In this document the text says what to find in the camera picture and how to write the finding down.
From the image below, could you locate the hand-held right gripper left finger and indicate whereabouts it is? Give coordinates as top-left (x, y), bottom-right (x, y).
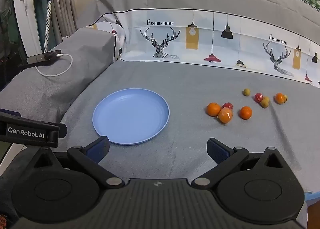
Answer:
top-left (32, 136), bottom-right (125, 190)

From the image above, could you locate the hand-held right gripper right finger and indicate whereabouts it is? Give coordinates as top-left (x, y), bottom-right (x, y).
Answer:
top-left (192, 138), bottom-right (288, 190)

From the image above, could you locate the bare orange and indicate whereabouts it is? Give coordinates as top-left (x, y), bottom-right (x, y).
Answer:
top-left (206, 102), bottom-right (222, 117)
top-left (240, 106), bottom-right (253, 120)

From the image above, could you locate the blue plate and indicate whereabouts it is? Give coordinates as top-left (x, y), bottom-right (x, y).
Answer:
top-left (92, 88), bottom-right (170, 146)

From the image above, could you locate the grey bed sheet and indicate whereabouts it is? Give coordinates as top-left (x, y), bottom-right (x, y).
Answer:
top-left (60, 59), bottom-right (320, 194)

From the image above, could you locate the black smartphone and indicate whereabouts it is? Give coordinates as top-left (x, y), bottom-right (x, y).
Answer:
top-left (25, 50), bottom-right (62, 68)

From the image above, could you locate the grey pillow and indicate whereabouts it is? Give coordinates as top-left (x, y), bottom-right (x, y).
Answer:
top-left (0, 28), bottom-right (120, 124)

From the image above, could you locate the blue mattress edge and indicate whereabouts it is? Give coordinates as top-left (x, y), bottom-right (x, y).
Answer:
top-left (304, 190), bottom-right (320, 207)

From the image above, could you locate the braided gooseneck phone stand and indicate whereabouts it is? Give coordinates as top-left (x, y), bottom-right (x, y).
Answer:
top-left (31, 0), bottom-right (60, 53)

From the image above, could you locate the grey curtain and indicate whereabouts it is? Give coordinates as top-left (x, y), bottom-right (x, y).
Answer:
top-left (51, 0), bottom-right (77, 43)

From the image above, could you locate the white charging cable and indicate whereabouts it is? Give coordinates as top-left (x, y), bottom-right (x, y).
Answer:
top-left (35, 54), bottom-right (73, 78)

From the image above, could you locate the white window frame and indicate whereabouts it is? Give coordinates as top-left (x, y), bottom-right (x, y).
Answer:
top-left (12, 0), bottom-right (43, 56)

